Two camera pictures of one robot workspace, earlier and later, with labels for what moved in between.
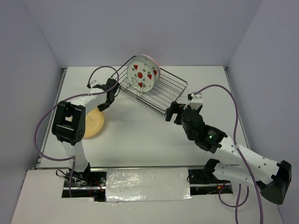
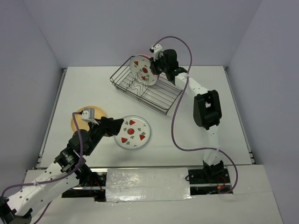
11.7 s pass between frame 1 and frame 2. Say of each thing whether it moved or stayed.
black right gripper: moved
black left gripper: moved
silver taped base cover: stayed
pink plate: moved
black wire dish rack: stayed
